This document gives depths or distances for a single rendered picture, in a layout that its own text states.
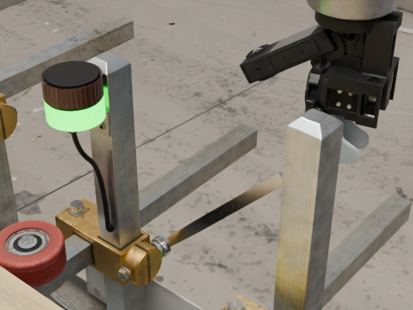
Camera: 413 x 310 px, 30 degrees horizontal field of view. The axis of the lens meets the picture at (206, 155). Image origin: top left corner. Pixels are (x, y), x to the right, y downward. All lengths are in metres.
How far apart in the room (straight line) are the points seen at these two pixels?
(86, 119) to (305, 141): 0.23
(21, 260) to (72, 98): 0.20
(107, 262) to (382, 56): 0.40
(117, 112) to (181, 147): 1.85
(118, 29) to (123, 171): 0.41
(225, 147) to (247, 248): 1.17
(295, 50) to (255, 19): 2.78
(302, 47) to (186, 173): 0.30
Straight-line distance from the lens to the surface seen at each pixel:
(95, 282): 1.08
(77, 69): 0.78
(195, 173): 1.05
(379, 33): 0.80
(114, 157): 0.83
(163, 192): 1.01
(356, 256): 0.95
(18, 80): 1.11
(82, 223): 0.95
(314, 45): 0.82
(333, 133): 0.64
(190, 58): 3.24
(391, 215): 1.02
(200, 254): 2.22
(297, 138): 0.64
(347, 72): 0.82
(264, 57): 0.84
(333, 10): 0.78
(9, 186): 1.11
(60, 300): 1.10
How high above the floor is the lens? 1.46
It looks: 34 degrees down
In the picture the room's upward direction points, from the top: straight up
